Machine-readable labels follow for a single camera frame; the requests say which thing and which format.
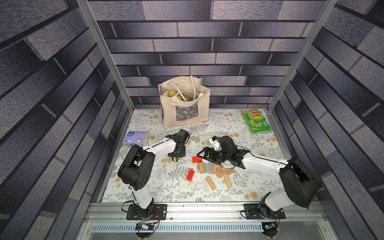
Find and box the red block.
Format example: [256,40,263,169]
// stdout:
[193,157,203,164]
[187,170,195,182]

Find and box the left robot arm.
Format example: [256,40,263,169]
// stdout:
[118,129,191,219]

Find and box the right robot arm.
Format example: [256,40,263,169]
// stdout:
[197,136,321,220]

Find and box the wooden block middle left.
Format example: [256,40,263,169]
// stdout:
[212,164,219,174]

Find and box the wooden block top horizontal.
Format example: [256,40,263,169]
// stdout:
[222,169,235,175]

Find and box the wooden block middle right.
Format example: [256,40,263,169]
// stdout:
[216,165,223,178]

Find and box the wooden block bottom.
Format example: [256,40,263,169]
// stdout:
[206,177,216,191]

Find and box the wooden block right lower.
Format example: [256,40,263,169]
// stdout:
[224,174,233,188]

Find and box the beige canvas tote bag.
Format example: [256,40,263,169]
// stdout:
[158,76,211,129]

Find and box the green chips bag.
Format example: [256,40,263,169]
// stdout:
[242,109,272,134]

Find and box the purple tissue pack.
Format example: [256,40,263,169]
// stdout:
[123,132,149,147]

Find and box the right circuit board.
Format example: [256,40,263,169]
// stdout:
[262,223,277,231]

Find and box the circuit board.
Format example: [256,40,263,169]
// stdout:
[135,222,157,231]
[262,223,277,231]

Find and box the left circuit board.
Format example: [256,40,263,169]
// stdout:
[135,222,157,231]

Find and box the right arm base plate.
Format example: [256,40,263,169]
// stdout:
[242,204,286,220]

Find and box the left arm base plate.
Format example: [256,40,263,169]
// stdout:
[126,204,168,221]

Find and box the aluminium front rail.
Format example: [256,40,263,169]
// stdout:
[83,202,329,223]

